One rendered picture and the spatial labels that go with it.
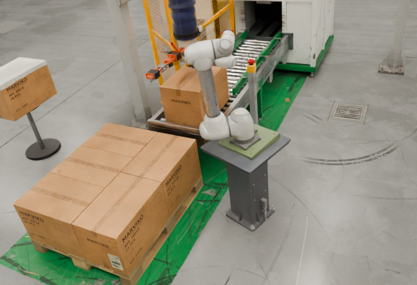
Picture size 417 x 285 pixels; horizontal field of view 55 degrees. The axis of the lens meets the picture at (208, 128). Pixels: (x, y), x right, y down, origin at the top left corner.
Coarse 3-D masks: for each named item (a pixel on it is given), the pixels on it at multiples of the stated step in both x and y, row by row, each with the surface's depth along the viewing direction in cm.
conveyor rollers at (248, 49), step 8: (248, 40) 532; (256, 40) 527; (264, 40) 523; (240, 48) 512; (248, 48) 508; (256, 48) 504; (272, 48) 502; (240, 56) 490; (248, 56) 492; (256, 56) 488; (240, 64) 472; (232, 72) 461; (240, 72) 456; (232, 80) 445; (232, 96) 412; (224, 112) 384; (160, 120) 387
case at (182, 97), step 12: (180, 72) 376; (192, 72) 373; (216, 72) 368; (168, 84) 357; (180, 84) 355; (192, 84) 352; (216, 84) 370; (168, 96) 357; (180, 96) 351; (192, 96) 345; (228, 96) 402; (168, 108) 365; (180, 108) 359; (192, 108) 352; (204, 108) 354; (168, 120) 374; (180, 120) 367; (192, 120) 360
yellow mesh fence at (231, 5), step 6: (198, 0) 442; (222, 0) 498; (204, 6) 457; (216, 6) 486; (228, 6) 516; (222, 12) 502; (234, 12) 533; (210, 18) 479; (216, 18) 488; (228, 18) 524; (234, 18) 536; (204, 24) 463; (210, 24) 480; (234, 24) 539; (210, 30) 481; (234, 30) 543; (198, 36) 451
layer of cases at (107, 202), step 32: (128, 128) 380; (64, 160) 348; (96, 160) 342; (128, 160) 337; (160, 160) 332; (192, 160) 353; (32, 192) 316; (64, 192) 311; (96, 192) 307; (128, 192) 303; (160, 192) 310; (32, 224) 311; (64, 224) 287; (96, 224) 279; (128, 224) 277; (160, 224) 318; (96, 256) 293; (128, 256) 284
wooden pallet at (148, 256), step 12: (192, 192) 372; (180, 204) 344; (180, 216) 349; (168, 228) 331; (156, 240) 329; (60, 252) 317; (156, 252) 319; (84, 264) 309; (96, 264) 301; (144, 264) 310; (120, 276) 293; (132, 276) 292
